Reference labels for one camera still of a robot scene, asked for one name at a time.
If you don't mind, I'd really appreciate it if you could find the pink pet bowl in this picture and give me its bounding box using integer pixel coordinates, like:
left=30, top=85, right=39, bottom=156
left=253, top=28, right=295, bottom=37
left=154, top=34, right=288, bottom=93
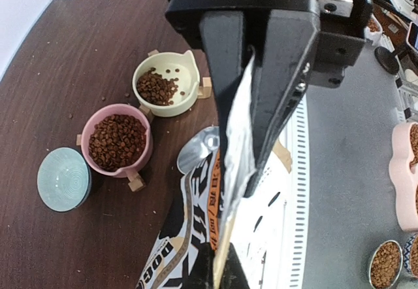
left=80, top=103, right=153, bottom=178

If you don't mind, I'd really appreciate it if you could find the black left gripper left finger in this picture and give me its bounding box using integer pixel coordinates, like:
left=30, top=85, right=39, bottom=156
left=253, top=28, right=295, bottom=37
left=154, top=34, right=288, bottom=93
left=182, top=243, right=215, bottom=289

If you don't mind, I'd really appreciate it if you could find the steel bowl with kibble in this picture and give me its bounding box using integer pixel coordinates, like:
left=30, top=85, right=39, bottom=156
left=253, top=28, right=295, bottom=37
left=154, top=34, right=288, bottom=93
left=368, top=240, right=403, bottom=288

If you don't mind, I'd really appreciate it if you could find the blue patterned bowl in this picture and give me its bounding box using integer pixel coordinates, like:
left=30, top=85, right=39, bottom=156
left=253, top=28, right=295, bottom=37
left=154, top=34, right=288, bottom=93
left=402, top=234, right=418, bottom=278

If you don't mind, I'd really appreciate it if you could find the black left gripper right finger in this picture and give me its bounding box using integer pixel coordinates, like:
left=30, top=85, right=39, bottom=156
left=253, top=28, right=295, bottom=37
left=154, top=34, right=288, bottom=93
left=219, top=243, right=249, bottom=289

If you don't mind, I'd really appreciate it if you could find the dog food bag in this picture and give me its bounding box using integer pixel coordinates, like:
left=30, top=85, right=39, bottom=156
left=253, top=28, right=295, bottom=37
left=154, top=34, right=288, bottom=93
left=137, top=65, right=291, bottom=288

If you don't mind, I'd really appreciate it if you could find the metal front base rail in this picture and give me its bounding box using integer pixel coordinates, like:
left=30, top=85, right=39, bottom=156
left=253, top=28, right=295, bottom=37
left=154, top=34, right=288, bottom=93
left=261, top=92, right=314, bottom=289

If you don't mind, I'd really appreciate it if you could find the teal ribbed ceramic bowl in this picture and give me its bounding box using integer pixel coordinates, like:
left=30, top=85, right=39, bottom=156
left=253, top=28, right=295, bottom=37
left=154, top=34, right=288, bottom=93
left=37, top=147, right=92, bottom=213

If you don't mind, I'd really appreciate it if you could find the cream yellow pet bowl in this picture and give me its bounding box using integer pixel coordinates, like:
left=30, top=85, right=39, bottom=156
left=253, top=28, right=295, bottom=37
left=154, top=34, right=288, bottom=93
left=132, top=50, right=201, bottom=118

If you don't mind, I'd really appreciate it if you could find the pink double pet feeder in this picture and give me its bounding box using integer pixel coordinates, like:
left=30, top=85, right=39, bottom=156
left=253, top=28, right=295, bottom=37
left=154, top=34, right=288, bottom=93
left=389, top=122, right=417, bottom=232

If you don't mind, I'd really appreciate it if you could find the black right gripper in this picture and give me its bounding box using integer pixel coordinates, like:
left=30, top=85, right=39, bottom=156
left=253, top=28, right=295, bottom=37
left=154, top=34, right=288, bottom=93
left=165, top=0, right=372, bottom=197

